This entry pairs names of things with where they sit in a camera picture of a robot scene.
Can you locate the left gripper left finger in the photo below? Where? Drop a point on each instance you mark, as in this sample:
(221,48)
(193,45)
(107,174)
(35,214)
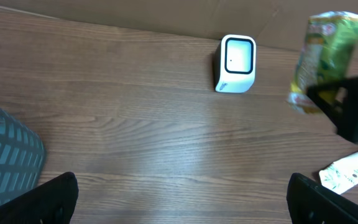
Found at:
(53,202)

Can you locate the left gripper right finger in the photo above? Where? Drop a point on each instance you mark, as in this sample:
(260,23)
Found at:
(311,203)

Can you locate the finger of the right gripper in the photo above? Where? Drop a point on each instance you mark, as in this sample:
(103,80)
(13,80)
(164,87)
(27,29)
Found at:
(344,114)

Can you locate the white tube gold cap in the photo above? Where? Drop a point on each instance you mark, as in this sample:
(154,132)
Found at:
(341,175)

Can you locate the green yellow snack pouch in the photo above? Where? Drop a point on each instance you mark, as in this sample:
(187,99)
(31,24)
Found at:
(330,40)

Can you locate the white barcode scanner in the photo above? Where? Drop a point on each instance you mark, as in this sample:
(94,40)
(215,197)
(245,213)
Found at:
(234,64)

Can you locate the grey plastic shopping basket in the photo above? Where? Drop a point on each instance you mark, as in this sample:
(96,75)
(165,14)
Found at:
(22,158)

